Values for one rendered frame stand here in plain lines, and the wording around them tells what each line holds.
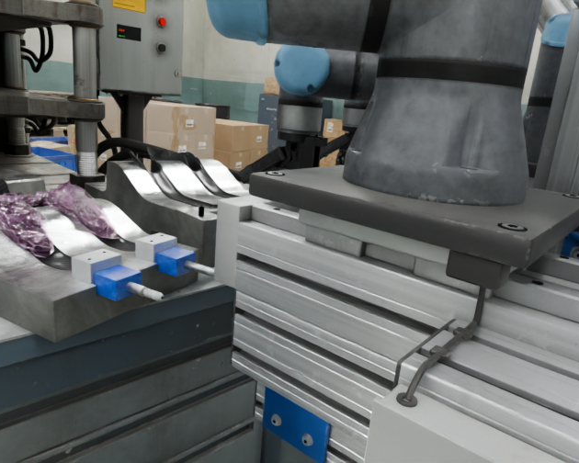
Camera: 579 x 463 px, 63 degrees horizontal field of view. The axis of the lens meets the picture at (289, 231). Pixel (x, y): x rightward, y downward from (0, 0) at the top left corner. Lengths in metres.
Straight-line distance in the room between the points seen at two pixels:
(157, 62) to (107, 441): 1.22
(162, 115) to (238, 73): 4.83
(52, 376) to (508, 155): 0.64
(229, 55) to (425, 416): 9.52
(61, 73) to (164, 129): 3.81
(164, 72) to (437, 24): 1.43
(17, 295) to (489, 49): 0.57
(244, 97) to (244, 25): 8.99
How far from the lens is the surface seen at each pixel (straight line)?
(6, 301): 0.69
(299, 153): 0.81
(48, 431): 0.83
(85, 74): 1.49
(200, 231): 0.83
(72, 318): 0.64
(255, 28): 0.40
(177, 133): 4.77
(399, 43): 0.39
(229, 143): 5.51
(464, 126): 0.37
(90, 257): 0.66
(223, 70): 9.78
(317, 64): 0.67
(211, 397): 0.99
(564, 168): 0.59
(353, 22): 0.38
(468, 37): 0.38
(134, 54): 1.70
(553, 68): 0.86
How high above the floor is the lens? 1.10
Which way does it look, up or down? 16 degrees down
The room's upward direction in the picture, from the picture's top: 5 degrees clockwise
